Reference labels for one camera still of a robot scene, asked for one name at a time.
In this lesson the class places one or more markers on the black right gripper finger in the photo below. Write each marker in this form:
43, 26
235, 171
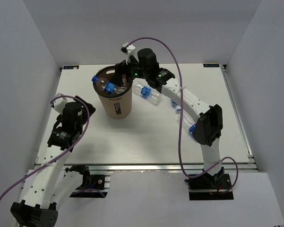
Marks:
121, 70
123, 80

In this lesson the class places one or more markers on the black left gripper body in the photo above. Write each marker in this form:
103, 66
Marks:
82, 121

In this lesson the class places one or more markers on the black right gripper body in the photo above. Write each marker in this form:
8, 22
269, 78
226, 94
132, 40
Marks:
137, 72

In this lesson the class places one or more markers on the clear bottle green white label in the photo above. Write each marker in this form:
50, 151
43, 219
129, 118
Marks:
119, 90

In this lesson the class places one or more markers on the blue cap Pepsi bottle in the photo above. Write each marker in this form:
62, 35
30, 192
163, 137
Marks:
104, 85

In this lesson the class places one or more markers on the clear bottle blue label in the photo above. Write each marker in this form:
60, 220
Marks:
187, 123
176, 106
148, 93

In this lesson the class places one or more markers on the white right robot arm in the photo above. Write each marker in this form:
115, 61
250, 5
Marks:
208, 119

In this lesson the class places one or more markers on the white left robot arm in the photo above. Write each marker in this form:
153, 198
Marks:
39, 206

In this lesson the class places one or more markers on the brown bin with black rim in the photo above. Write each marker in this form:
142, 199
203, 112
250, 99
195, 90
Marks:
116, 106

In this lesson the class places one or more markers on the left blue table sticker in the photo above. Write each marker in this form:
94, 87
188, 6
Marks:
70, 67

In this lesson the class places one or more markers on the blue table sticker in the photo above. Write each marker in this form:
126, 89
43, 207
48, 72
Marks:
211, 65
70, 67

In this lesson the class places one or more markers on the right blue table sticker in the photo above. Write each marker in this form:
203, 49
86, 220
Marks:
211, 65

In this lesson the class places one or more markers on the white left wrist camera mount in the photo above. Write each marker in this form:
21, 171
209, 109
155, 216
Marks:
59, 104

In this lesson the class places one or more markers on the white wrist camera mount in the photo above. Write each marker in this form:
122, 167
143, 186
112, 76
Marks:
128, 50
59, 104

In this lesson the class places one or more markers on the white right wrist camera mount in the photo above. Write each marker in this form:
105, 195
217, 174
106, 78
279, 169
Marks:
128, 50

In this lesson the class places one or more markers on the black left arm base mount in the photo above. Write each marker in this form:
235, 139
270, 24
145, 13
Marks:
91, 185

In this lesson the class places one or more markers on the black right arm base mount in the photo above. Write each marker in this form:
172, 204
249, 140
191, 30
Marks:
201, 189

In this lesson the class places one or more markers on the aluminium table frame rail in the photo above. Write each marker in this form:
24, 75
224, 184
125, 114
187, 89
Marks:
147, 139

